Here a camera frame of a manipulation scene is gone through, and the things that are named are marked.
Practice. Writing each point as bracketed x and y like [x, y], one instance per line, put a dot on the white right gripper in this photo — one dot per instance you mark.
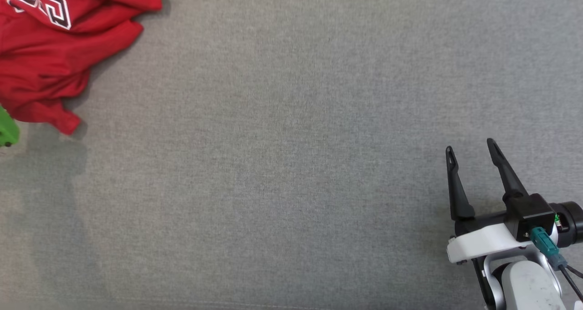
[487, 241]

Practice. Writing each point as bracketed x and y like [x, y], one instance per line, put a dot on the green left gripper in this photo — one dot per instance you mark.
[8, 130]

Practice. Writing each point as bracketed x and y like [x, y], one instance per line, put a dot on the red basketball jersey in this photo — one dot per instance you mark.
[68, 50]

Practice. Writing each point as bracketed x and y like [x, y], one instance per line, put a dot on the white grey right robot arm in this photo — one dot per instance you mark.
[528, 287]

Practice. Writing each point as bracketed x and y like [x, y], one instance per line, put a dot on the grey fabric sofa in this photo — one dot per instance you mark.
[291, 164]

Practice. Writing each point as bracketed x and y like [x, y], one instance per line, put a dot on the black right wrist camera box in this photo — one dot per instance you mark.
[533, 214]

